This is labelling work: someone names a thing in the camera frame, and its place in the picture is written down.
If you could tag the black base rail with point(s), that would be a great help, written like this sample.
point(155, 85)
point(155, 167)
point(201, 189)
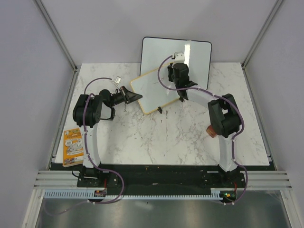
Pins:
point(205, 176)

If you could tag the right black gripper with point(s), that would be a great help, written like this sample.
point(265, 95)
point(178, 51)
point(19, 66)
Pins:
point(170, 70)

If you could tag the large black-framed whiteboard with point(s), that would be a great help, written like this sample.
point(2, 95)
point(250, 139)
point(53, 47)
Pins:
point(197, 56)

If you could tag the red brown block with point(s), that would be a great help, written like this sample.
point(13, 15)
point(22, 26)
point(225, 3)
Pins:
point(211, 131)

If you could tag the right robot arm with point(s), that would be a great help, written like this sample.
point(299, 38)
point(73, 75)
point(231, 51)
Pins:
point(224, 114)

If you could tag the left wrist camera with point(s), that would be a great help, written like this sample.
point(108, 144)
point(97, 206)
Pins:
point(117, 80)

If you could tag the small yellow-framed whiteboard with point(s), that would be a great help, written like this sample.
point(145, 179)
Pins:
point(154, 95)

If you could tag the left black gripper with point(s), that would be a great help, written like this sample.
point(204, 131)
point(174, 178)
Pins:
point(129, 96)

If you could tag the white slotted cable duct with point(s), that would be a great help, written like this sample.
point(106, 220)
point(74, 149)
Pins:
point(94, 195)

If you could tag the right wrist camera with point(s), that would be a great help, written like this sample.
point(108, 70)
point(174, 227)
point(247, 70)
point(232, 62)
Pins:
point(178, 57)

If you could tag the orange booklet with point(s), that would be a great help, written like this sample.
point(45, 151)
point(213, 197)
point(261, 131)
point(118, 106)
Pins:
point(73, 148)

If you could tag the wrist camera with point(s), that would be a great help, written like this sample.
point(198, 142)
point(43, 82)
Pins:
point(178, 57)
point(117, 80)

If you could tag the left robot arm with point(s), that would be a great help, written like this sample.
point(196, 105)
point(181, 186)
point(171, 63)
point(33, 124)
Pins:
point(90, 110)

